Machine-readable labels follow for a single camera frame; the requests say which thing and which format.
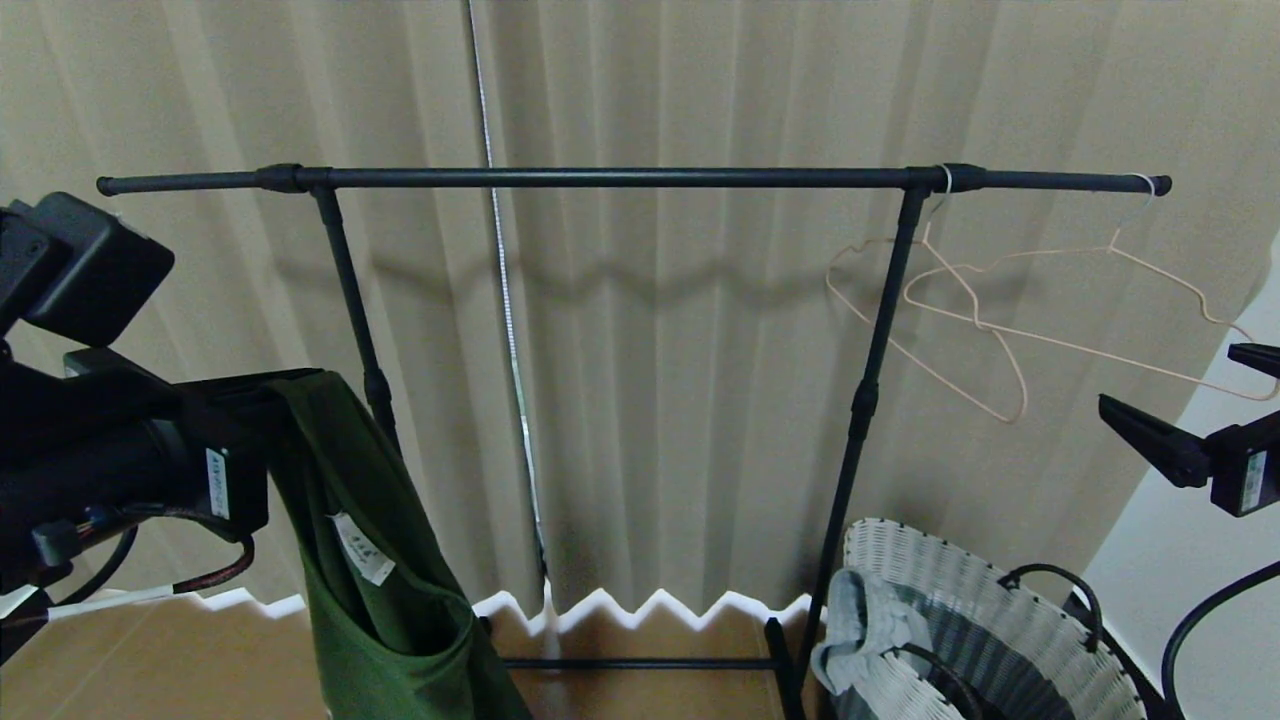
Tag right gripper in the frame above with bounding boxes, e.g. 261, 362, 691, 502
1098, 343, 1280, 518

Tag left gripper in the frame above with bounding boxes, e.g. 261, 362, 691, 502
0, 368, 323, 591

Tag pink clothes hanger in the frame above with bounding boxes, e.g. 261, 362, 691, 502
903, 178, 1280, 403
826, 190, 1029, 424

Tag green long-sleeved shirt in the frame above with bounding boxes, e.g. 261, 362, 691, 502
262, 370, 533, 720

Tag pale grey shorts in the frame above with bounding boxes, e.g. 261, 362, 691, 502
812, 568, 936, 696

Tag white laundry basket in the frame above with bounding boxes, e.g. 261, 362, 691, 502
830, 517, 1166, 720

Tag black clothes rack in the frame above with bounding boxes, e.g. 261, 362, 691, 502
97, 163, 1173, 720

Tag beige curtain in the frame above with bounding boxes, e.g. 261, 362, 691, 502
0, 0, 1280, 641

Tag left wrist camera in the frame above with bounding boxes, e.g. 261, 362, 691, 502
0, 192, 183, 396

